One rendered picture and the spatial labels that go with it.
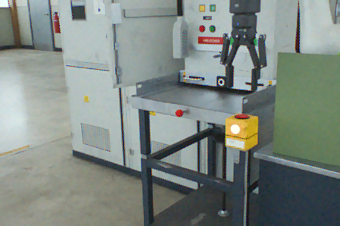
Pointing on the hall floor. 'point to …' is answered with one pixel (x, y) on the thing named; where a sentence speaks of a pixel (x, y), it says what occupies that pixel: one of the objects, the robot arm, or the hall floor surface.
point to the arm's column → (296, 197)
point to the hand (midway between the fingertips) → (242, 80)
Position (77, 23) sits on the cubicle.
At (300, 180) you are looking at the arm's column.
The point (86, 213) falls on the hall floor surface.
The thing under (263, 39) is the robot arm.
